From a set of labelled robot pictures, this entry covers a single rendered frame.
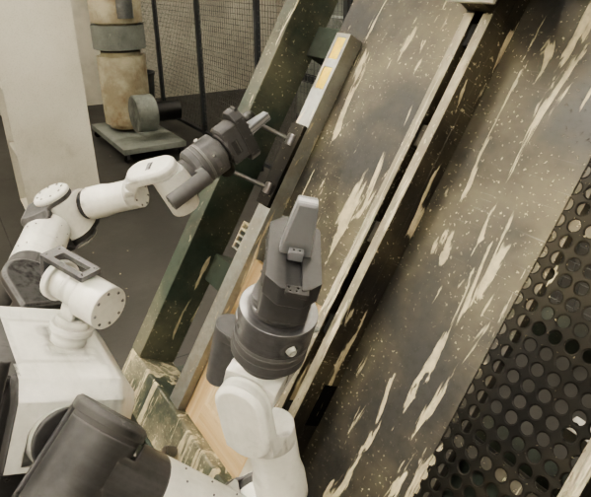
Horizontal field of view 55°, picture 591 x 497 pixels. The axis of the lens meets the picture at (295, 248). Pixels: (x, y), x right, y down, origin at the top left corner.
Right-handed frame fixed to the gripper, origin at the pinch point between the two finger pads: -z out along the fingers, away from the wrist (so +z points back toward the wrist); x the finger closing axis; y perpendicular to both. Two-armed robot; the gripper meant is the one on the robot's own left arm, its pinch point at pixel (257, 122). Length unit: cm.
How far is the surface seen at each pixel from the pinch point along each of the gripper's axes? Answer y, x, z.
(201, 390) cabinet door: 7, 43, 45
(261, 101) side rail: -19.6, 5.8, -11.3
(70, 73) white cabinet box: -367, 56, -20
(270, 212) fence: 4.4, 17.8, 8.5
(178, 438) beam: 11, 47, 56
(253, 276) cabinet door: 6.5, 27.3, 20.3
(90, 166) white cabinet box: -366, 124, 10
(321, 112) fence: 4.4, 5.2, -13.1
